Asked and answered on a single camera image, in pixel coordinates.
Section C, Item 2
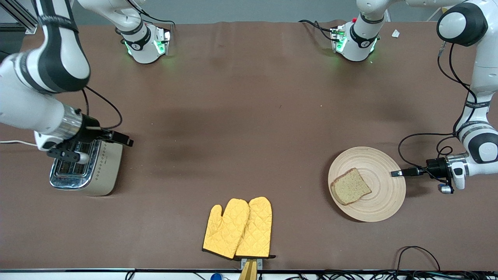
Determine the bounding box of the black left base cable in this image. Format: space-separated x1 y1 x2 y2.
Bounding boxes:
298 19 336 41

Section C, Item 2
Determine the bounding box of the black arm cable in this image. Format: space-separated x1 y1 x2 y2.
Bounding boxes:
397 42 480 183
81 86 123 131

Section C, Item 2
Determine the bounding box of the white toaster power cable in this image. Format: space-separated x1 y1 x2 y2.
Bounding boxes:
0 140 39 148

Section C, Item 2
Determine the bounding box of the black looped cable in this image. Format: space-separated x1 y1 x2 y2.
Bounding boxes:
396 246 441 273

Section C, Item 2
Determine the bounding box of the black base cable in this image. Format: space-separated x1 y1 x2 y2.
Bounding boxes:
298 19 336 41
128 0 176 28

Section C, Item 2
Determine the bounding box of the white stand leg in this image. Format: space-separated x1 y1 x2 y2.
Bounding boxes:
426 6 444 22

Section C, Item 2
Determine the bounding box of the black right base cable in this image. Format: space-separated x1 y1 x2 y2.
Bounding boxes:
128 0 176 28

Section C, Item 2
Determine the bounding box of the round wooden plate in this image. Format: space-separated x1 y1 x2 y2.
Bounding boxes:
328 146 407 223

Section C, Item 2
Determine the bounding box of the chrome and cream toaster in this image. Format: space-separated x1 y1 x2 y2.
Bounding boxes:
49 138 123 196

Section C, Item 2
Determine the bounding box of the wooden stick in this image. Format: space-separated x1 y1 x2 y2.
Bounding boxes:
239 260 258 280

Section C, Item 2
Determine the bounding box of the aluminium frame profile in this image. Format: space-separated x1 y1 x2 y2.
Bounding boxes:
0 0 38 35

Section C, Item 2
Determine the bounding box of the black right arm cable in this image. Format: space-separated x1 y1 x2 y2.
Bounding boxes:
81 86 123 131

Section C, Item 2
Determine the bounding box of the slice of bread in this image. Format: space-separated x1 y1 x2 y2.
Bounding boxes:
330 168 372 206

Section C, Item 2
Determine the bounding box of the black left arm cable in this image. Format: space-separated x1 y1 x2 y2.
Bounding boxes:
397 42 480 183

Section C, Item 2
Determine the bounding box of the small metal clamp plate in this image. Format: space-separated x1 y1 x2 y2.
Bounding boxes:
241 257 263 270

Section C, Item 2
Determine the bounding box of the yellow quilted oven mitt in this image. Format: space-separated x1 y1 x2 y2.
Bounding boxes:
235 196 276 260
202 199 250 260

